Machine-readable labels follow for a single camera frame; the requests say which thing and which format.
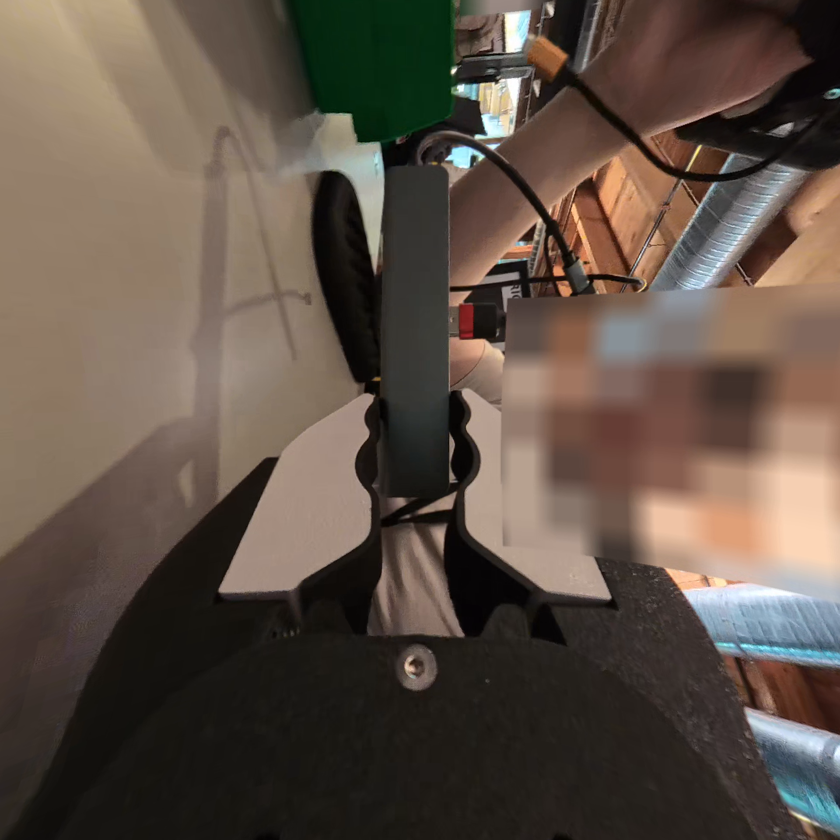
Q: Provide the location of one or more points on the person's right forearm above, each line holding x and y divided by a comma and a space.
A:
656, 65

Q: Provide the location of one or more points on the large silver spiral duct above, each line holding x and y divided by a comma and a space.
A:
722, 223

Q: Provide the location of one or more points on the grey usb hub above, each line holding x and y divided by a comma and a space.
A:
413, 328

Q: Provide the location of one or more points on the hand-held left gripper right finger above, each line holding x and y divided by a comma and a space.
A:
489, 518

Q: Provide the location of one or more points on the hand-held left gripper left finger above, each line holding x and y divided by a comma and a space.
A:
308, 518

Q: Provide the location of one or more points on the green plastic bin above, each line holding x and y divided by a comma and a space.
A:
374, 65

